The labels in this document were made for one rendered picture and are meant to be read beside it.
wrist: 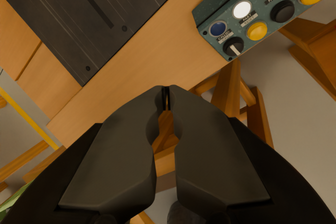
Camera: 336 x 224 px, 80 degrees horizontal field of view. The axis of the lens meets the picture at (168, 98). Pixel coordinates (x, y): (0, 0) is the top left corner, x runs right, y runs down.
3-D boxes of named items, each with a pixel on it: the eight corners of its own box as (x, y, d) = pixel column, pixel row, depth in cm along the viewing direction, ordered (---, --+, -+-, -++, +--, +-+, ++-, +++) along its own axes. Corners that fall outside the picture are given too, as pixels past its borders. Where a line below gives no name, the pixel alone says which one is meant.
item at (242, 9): (253, 9, 25) (254, 9, 24) (238, 21, 26) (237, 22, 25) (245, -4, 25) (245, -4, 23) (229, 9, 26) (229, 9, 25)
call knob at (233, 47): (245, 45, 29) (248, 50, 28) (229, 55, 30) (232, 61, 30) (236, 34, 27) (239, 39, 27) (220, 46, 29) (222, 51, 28)
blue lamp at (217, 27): (229, 28, 27) (228, 29, 25) (215, 38, 28) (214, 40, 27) (221, 16, 26) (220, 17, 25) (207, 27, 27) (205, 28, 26)
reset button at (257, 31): (267, 28, 27) (271, 33, 27) (251, 40, 28) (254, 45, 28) (260, 17, 26) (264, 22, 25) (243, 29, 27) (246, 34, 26)
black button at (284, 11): (294, 10, 26) (299, 15, 25) (275, 23, 27) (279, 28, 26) (287, -3, 24) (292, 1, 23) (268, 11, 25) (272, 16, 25)
